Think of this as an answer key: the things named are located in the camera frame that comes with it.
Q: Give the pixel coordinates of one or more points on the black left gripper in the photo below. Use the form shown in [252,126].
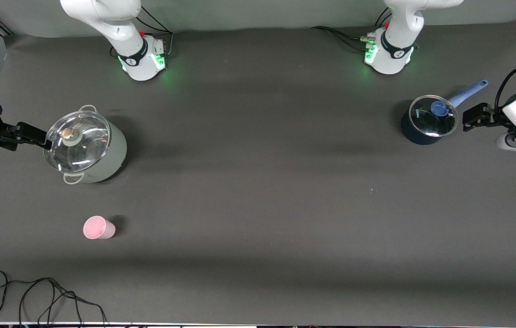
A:
[490,117]

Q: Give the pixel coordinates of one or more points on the pink plastic cup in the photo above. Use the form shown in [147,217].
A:
[98,228]

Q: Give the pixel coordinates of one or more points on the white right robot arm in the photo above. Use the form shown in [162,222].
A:
[116,27]

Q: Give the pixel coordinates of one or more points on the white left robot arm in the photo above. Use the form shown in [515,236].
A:
[394,41]

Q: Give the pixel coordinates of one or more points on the glass lid with blue knob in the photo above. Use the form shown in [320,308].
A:
[426,120]

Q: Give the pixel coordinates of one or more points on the dark blue saucepan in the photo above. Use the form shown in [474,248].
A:
[415,134]

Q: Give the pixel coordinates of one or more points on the grey steel stock pot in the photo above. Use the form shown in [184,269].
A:
[112,155]

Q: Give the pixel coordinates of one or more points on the dark grey table cover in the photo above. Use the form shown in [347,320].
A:
[258,205]

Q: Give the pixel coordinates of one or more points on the aluminium frame rail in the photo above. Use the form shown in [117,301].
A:
[0,25]

